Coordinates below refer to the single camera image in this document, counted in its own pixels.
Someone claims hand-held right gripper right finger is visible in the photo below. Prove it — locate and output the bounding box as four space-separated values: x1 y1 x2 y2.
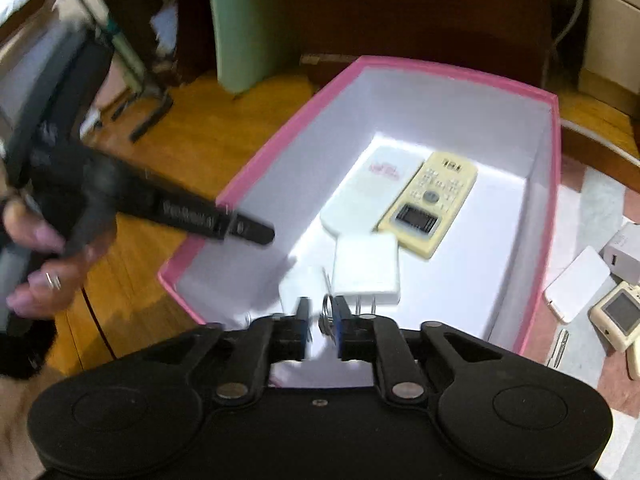
332 296 503 408

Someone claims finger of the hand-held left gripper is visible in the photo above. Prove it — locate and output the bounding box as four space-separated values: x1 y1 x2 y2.
117 160 277 248

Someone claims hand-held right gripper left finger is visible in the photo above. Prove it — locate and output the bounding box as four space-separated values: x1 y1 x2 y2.
140 296 313 408

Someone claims bunch of keys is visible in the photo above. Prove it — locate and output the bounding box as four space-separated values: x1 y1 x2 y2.
317 292 341 336

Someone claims large white plug charger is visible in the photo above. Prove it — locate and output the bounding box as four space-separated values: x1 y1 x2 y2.
331 234 402 316

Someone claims white remote with pink label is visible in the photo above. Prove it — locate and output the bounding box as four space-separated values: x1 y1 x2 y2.
320 146 426 237

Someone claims yellow remote control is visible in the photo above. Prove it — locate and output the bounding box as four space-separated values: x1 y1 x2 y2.
377 151 478 261

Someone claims pink cardboard box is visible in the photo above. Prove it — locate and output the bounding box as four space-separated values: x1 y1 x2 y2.
157 55 561 356

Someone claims white power bank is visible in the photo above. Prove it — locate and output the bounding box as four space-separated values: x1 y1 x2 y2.
544 246 612 324

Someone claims small beige device with screen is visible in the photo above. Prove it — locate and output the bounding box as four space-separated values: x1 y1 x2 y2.
589 280 640 353

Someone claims white power adapter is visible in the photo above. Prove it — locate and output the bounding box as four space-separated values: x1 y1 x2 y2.
601 220 640 286

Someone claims person's left hand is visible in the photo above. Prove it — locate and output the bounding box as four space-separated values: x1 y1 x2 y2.
0 195 118 318

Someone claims black metal rack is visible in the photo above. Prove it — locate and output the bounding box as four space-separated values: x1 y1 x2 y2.
30 0 176 143

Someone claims green board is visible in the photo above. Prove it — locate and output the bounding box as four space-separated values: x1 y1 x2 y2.
202 0 306 96

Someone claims thin silver metal tool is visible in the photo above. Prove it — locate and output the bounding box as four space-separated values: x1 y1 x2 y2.
546 329 571 368

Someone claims dark brown wooden cabinet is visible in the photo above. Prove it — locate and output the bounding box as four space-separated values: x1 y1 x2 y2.
260 0 566 91

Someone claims white cabinet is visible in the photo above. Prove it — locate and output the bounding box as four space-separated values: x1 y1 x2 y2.
575 0 640 111

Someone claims white cable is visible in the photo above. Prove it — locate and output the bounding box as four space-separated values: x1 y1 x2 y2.
540 0 591 91

